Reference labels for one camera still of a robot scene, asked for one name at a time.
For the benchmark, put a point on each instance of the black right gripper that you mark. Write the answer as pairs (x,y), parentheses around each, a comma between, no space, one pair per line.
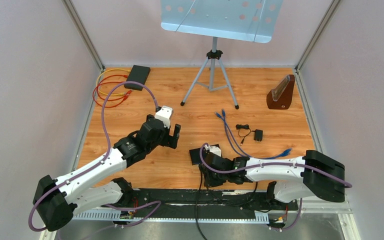
(210,182)

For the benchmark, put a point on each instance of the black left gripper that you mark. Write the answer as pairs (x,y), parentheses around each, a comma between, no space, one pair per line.
(170,140)

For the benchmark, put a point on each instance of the black power adapter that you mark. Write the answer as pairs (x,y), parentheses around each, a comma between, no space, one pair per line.
(258,133)

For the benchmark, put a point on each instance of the black spare switch box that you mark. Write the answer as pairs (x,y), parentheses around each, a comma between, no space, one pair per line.
(138,74)

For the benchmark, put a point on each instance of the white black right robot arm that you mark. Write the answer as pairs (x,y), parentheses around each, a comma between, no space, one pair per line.
(314,174)

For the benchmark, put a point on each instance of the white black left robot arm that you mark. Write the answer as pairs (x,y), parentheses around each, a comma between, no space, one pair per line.
(58,200)

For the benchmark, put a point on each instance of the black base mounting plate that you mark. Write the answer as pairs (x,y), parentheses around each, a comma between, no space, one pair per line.
(205,204)

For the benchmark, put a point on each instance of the brown wooden metronome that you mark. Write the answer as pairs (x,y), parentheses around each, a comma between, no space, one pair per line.
(280,97)

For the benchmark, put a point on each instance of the light blue music stand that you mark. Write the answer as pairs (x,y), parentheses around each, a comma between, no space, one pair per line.
(244,20)

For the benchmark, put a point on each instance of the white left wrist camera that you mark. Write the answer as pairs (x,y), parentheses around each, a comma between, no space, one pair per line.
(164,114)

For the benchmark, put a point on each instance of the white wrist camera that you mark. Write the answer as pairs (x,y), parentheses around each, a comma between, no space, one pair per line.
(164,114)
(214,149)

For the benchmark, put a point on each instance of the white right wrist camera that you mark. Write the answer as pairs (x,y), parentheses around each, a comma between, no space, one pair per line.
(214,149)

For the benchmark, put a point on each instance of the aluminium frame rail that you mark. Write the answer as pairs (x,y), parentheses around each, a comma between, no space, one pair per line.
(314,220)

